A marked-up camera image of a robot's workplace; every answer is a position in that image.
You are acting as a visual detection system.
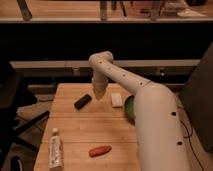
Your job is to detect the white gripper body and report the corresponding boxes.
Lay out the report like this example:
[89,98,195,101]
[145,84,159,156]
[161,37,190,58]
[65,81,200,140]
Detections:
[92,79,108,100]

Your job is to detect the black eraser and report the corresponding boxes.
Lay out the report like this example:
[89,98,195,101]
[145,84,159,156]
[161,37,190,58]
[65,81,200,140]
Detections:
[74,94,92,110]

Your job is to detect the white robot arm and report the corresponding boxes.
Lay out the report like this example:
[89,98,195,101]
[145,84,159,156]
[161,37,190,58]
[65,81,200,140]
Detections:
[89,51,191,171]

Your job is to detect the green bowl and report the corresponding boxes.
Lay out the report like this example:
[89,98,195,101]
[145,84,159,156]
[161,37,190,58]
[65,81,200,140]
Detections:
[124,95,135,121]

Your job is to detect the orange carrot toy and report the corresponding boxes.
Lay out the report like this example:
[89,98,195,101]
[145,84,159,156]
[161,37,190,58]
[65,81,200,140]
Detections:
[89,145,112,157]

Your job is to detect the white glue bottle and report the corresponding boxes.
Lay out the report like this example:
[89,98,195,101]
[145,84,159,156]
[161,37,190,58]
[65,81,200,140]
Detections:
[49,128,63,171]

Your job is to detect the black office chair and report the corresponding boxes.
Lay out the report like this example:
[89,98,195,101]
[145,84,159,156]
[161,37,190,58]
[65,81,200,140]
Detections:
[0,62,49,171]

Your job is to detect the white sneaker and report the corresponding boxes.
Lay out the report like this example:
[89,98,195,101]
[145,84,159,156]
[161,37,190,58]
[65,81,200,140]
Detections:
[177,9,205,18]

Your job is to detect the black floor cable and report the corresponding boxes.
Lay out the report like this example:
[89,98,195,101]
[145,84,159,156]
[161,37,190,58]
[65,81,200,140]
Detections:
[179,116,205,171]

